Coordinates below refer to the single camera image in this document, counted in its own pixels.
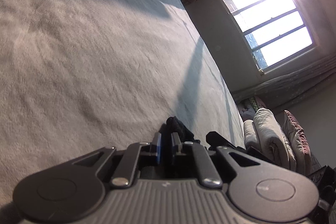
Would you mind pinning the folded beige quilt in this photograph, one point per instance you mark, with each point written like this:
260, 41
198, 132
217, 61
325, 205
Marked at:
265, 134

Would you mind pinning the window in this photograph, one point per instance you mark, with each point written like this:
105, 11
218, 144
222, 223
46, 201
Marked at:
270, 22

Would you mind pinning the patterned cloth bundle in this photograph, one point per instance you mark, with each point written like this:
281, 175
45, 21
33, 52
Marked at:
249, 107

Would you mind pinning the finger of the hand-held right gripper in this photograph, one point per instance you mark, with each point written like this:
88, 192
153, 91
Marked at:
218, 140

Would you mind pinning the grey patterned curtain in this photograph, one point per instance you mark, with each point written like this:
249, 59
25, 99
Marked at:
288, 82

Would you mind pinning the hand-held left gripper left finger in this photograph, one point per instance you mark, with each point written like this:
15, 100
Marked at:
159, 150

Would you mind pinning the black t-shirt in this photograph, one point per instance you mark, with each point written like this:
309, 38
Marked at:
179, 127

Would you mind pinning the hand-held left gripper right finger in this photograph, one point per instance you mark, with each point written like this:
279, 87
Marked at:
175, 146

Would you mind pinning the maroon pillow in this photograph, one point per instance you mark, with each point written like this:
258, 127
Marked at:
298, 140

